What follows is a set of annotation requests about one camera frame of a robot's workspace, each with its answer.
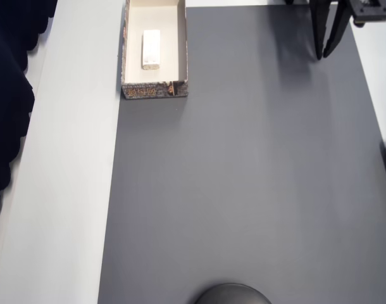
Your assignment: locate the dark blue curtain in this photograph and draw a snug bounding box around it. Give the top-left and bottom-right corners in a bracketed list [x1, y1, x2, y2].
[0, 0, 59, 276]

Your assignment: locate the patterned cardboard box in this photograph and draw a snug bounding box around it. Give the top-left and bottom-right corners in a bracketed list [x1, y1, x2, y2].
[120, 0, 190, 101]

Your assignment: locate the grey desk mat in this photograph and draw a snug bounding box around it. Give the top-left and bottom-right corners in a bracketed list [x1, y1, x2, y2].
[96, 5, 386, 304]

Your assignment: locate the black round stand base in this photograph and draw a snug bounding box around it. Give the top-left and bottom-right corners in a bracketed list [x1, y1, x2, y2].
[192, 282, 273, 304]

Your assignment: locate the white rectangular block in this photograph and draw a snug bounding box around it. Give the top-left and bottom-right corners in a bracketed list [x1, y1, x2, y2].
[140, 29, 162, 71]

